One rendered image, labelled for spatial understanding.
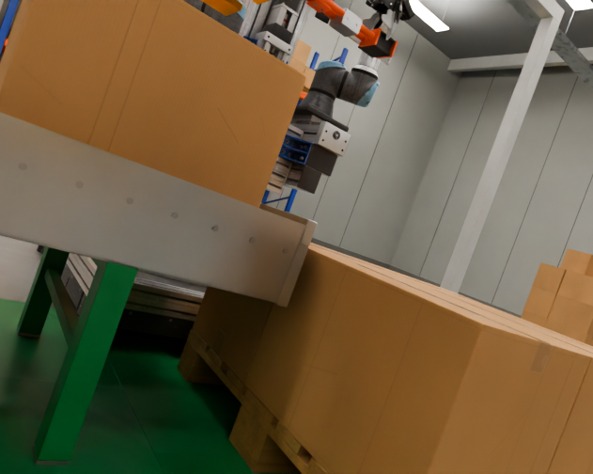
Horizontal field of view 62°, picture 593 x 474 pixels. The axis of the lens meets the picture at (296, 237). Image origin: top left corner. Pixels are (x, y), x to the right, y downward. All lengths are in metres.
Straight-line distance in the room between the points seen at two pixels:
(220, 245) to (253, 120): 0.34
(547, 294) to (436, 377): 7.67
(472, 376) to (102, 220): 0.70
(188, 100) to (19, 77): 0.33
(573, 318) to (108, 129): 7.74
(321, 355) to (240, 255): 0.29
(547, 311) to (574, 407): 7.28
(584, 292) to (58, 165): 7.89
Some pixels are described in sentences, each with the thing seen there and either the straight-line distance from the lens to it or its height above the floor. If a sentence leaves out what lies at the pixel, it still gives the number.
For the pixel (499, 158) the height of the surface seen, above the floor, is 1.76.
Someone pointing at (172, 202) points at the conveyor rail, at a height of 0.55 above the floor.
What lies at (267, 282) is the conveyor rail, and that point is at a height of 0.45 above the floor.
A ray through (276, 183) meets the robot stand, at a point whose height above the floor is 0.71.
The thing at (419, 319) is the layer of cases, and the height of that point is 0.50.
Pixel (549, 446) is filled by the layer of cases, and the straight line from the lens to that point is 1.22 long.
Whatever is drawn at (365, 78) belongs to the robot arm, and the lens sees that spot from 2.11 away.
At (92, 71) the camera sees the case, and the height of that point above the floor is 0.73.
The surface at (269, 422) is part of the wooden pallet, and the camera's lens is 1.26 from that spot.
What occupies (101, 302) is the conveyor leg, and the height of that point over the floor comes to 0.33.
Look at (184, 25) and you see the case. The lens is 1.16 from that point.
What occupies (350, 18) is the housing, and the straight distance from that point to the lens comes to 1.56.
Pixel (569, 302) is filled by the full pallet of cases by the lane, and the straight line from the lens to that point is 8.41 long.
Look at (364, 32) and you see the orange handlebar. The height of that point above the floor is 1.19.
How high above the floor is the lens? 0.59
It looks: 2 degrees down
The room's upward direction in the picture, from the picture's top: 20 degrees clockwise
